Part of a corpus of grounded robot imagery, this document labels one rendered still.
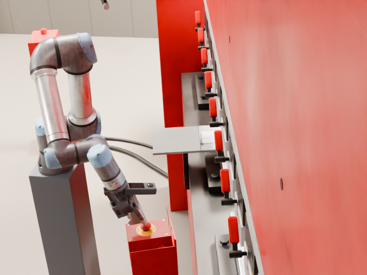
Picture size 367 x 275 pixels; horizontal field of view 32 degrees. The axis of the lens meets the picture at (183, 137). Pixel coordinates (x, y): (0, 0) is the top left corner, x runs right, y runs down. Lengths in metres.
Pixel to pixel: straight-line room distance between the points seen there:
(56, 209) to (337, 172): 2.23
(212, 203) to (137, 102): 2.65
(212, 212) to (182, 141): 0.32
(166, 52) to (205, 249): 1.35
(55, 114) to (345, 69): 1.73
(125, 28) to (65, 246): 3.44
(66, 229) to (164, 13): 1.12
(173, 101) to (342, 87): 2.73
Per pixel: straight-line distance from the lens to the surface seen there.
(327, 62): 0.63
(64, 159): 2.18
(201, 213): 2.22
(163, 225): 2.33
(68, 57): 2.32
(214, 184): 2.31
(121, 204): 2.20
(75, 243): 2.87
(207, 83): 2.16
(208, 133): 2.42
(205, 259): 2.04
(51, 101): 2.25
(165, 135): 2.43
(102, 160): 2.09
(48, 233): 2.88
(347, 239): 0.60
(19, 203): 3.92
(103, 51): 5.79
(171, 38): 3.13
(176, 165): 3.48
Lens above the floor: 2.24
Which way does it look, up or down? 31 degrees down
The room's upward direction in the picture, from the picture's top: 3 degrees counter-clockwise
